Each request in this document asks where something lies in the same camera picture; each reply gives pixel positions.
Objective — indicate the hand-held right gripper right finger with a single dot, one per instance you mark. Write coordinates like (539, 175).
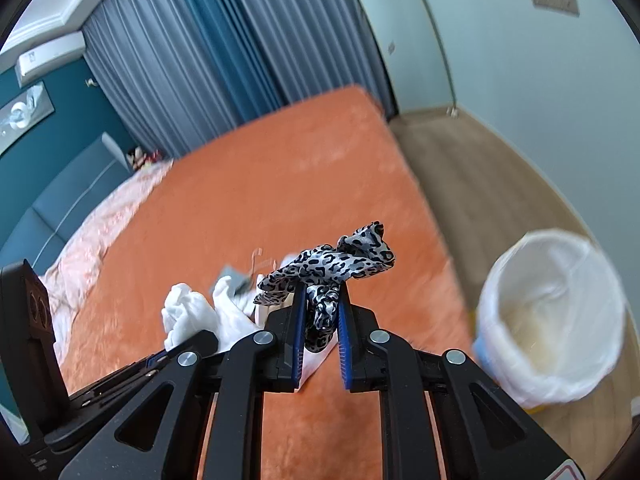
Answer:
(344, 355)

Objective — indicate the pink patterned quilt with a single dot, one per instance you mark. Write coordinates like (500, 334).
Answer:
(95, 240)

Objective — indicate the blue curtain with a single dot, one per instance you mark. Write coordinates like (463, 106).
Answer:
(220, 35)

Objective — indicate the silver framed wall picture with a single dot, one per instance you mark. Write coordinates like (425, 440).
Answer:
(22, 112)

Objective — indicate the grey curtain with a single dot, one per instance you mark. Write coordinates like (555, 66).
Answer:
(310, 25)
(140, 60)

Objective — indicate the white air conditioner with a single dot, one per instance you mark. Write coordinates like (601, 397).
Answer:
(50, 57)

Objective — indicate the white cloth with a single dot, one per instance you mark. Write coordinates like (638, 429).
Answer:
(232, 315)

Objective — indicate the trash bin with white bag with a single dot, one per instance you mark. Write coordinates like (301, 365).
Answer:
(550, 310)

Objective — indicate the grey wall switch panel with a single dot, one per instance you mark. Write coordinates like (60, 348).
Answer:
(555, 1)

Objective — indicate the blue padded headboard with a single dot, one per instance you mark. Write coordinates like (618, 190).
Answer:
(65, 195)

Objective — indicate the orange plush blanket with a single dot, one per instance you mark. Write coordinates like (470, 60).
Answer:
(300, 170)

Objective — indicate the small plush toy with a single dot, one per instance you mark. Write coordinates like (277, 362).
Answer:
(141, 157)

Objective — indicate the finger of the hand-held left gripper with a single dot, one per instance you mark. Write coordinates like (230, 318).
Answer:
(125, 380)

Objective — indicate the leopard print cloth strip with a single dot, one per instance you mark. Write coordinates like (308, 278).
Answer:
(325, 265)

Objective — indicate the white sock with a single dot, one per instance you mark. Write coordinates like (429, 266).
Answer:
(187, 310)

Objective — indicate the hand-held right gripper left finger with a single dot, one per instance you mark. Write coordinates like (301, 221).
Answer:
(298, 340)

